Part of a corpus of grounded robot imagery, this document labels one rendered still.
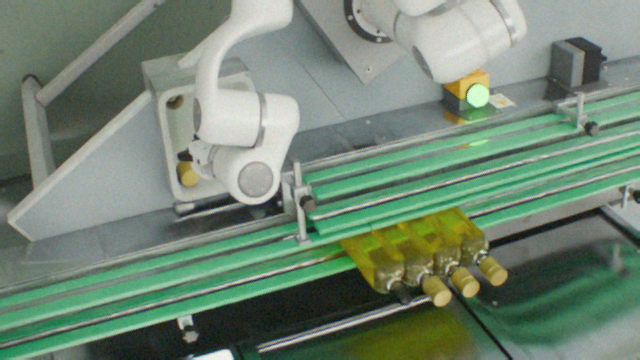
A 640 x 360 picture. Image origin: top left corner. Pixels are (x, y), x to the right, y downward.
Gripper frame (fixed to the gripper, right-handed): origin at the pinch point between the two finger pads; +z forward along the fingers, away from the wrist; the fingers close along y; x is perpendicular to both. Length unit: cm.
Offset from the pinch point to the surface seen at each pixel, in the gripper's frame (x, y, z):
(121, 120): 3.9, -12.7, 17.3
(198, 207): -16.2, -1.8, 18.1
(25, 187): -20, -37, 87
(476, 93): -5, 55, 8
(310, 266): -29.4, 15.0, 6.5
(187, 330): -32.0, -11.1, -0.1
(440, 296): -31.6, 30.4, -16.5
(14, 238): -26, -41, 63
